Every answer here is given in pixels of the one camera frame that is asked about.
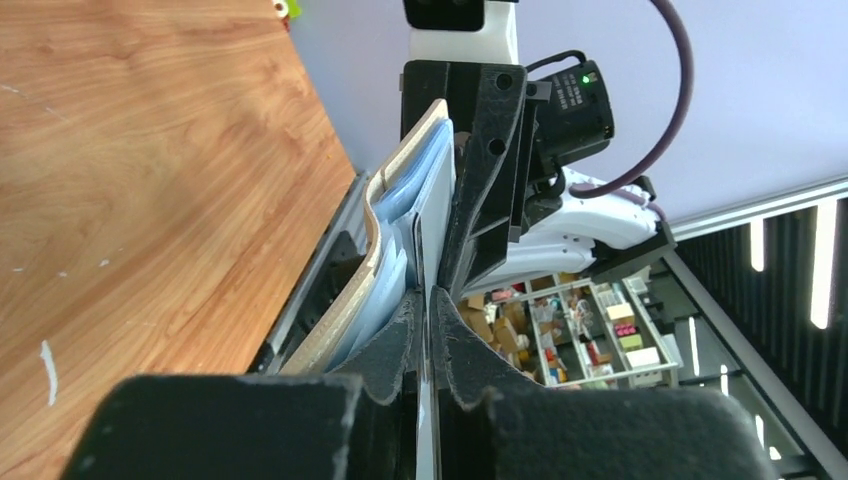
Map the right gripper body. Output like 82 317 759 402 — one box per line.
401 60 538 298

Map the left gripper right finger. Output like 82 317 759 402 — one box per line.
429 287 776 479

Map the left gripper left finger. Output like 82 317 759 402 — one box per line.
62 290 424 479

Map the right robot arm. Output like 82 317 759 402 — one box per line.
401 50 675 298

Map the storage shelf with boxes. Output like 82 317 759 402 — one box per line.
458 272 683 390

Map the red green toy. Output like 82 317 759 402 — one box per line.
271 0 302 20

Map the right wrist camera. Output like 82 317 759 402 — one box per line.
404 1 520 65

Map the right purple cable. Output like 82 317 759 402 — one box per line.
569 0 696 200

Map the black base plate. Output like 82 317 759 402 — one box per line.
247 230 365 374

